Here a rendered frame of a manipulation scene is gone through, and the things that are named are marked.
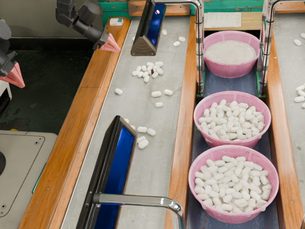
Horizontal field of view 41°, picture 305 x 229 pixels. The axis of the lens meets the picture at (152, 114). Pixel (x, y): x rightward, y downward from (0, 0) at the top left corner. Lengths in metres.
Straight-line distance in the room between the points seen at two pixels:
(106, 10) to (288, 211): 1.36
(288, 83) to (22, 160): 1.32
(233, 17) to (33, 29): 1.90
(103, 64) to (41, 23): 1.67
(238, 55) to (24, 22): 2.07
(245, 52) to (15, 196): 1.22
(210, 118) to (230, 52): 0.44
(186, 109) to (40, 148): 0.96
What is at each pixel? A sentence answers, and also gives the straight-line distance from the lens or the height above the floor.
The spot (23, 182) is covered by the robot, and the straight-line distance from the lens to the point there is 2.04.
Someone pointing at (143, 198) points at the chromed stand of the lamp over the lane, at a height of 1.12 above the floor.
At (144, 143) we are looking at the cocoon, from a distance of 1.37.
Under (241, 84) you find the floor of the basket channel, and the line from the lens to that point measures 1.74.
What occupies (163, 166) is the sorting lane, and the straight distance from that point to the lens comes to 1.32.
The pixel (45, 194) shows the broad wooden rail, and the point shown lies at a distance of 1.30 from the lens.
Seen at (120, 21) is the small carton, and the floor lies 0.79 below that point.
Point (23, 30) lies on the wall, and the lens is 3.49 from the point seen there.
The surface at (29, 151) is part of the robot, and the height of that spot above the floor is 0.28.
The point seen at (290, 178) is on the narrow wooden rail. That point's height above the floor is 0.76.
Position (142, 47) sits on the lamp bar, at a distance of 1.25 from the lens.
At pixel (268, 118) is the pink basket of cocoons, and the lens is 1.46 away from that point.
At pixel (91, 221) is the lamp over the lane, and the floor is 1.11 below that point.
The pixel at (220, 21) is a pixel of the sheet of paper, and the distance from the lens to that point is 1.96.
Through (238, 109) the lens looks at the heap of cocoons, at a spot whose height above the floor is 0.74.
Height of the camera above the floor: 1.73
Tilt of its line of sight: 41 degrees down
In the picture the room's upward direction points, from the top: 7 degrees counter-clockwise
